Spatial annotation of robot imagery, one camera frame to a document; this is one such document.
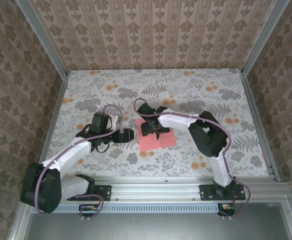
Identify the pink square paper sheet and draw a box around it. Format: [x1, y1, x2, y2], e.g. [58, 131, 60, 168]
[135, 118, 178, 152]

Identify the grey metal sheet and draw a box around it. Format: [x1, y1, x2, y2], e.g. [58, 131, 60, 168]
[23, 201, 292, 240]

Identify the floral patterned table cover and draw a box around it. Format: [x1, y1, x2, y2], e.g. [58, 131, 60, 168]
[39, 69, 276, 180]

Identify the aluminium profile beam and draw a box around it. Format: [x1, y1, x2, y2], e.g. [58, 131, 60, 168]
[23, 176, 290, 203]

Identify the black controller board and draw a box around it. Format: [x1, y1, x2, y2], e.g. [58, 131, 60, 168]
[78, 203, 102, 218]
[217, 202, 237, 217]

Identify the purple cable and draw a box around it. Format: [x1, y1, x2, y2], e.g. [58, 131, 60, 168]
[133, 98, 252, 221]
[34, 104, 123, 221]

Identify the aluminium side rail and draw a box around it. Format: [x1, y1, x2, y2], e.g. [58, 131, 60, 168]
[33, 74, 70, 183]
[239, 71, 281, 182]

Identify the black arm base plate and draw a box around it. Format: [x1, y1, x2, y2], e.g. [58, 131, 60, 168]
[199, 184, 246, 201]
[67, 184, 112, 202]

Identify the grey slotted cable duct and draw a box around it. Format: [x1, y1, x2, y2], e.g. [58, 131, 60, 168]
[31, 202, 220, 215]

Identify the aluminium frame post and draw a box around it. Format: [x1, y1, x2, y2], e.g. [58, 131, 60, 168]
[240, 0, 286, 76]
[15, 0, 69, 80]

